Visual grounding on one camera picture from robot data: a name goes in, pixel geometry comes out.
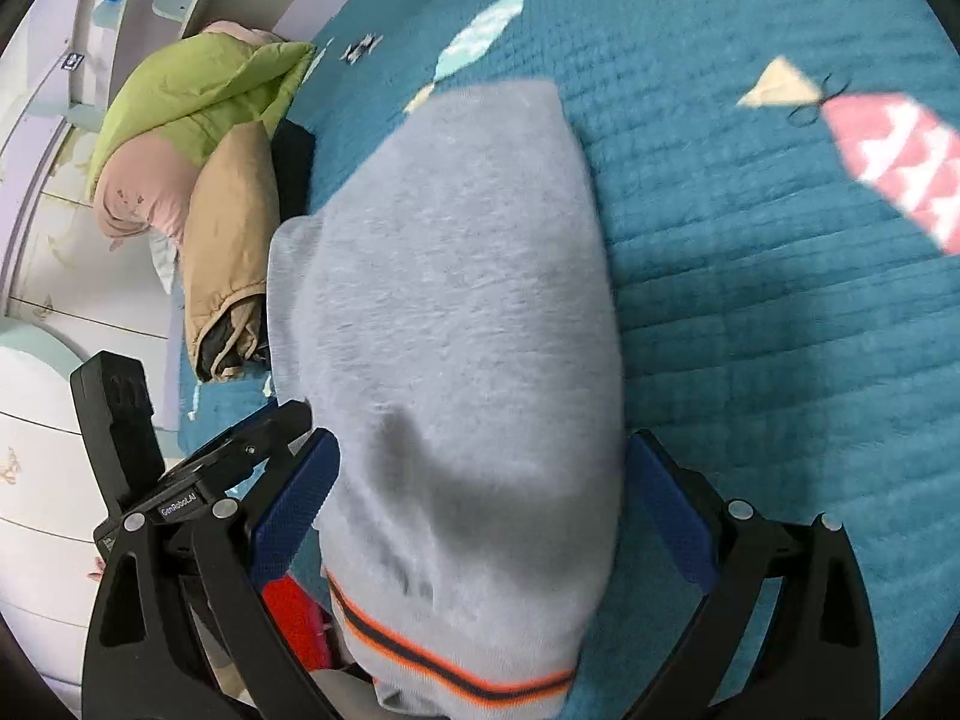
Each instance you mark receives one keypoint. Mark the red cloth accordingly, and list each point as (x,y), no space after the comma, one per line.
(296,622)

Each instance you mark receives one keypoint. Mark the green pink puffer jacket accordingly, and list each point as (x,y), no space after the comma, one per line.
(195,82)

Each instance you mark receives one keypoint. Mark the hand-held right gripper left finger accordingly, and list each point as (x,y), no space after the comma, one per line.
(296,502)

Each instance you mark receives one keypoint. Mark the white drawer cabinet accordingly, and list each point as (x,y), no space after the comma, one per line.
(45,465)

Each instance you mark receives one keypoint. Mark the teal quilted bed blanket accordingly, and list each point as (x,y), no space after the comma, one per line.
(750,315)

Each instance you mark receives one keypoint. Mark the small black white tag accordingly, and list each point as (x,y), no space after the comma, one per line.
(73,61)

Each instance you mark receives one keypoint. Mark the grey navy zip jacket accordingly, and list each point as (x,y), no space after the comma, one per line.
(450,315)

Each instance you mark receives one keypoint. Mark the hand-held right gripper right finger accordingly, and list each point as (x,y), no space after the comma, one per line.
(664,502)

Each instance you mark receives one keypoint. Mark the beige folded clothes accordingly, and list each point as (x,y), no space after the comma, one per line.
(225,240)

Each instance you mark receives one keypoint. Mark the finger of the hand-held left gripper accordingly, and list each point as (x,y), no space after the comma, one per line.
(270,435)

